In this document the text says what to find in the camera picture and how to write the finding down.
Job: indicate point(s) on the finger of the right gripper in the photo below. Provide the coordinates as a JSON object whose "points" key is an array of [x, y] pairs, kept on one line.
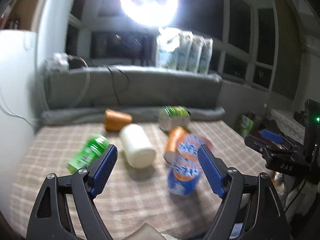
{"points": [[273, 137], [258, 146]]}

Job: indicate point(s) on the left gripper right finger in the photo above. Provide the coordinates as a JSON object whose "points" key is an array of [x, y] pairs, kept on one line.
{"points": [[264, 218]]}

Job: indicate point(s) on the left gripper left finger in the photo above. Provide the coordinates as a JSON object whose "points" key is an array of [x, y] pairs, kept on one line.
{"points": [[50, 217]]}

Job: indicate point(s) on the blue orange Arctic Ocean cup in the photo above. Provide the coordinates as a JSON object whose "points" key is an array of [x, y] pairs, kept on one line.
{"points": [[186, 170]]}

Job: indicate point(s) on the green tea label cup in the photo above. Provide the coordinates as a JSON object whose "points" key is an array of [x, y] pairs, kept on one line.
{"points": [[93, 149]]}

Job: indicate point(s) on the orange patterned paper cup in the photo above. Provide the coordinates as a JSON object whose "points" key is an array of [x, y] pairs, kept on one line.
{"points": [[173, 136]]}

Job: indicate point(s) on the green white label cup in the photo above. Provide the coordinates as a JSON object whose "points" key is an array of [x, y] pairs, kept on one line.
{"points": [[170, 117]]}

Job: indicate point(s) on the white paper cup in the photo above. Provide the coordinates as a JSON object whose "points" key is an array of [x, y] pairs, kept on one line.
{"points": [[139, 151]]}

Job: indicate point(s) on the orange cup near blanket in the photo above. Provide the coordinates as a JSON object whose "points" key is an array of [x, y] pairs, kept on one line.
{"points": [[114, 121]]}

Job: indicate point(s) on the lace covered side table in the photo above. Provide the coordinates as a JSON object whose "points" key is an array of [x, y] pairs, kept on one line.
{"points": [[288, 125]]}

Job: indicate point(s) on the green carton box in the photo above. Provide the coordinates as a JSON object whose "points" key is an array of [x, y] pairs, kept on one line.
{"points": [[244, 126]]}

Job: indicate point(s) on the plaid bed cover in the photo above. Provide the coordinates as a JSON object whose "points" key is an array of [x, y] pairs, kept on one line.
{"points": [[130, 198]]}

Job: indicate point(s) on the refill pouch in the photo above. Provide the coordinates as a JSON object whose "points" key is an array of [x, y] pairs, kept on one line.
{"points": [[206, 56], [195, 53], [167, 45], [186, 38]]}

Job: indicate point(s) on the grey sofa backrest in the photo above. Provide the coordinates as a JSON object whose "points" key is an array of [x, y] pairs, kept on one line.
{"points": [[130, 86]]}

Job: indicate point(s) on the white power strip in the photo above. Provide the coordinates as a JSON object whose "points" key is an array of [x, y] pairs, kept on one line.
{"points": [[61, 61]]}

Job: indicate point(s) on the round studio lamp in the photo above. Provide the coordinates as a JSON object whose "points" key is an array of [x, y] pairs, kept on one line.
{"points": [[150, 13]]}

